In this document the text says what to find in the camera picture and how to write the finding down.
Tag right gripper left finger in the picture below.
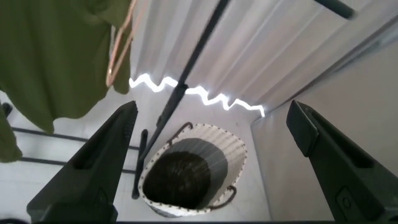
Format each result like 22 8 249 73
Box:
26 100 139 223

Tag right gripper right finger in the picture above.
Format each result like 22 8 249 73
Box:
285 99 398 223

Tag green long-sleeved shirt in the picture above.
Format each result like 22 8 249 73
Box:
0 0 133 164

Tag black clothes rack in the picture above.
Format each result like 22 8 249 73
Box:
0 0 357 200

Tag white laundry basket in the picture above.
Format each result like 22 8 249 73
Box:
137 121 249 218

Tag pink clothes hanger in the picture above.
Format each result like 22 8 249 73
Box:
105 0 147 88

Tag white curtain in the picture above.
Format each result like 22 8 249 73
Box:
129 0 398 118

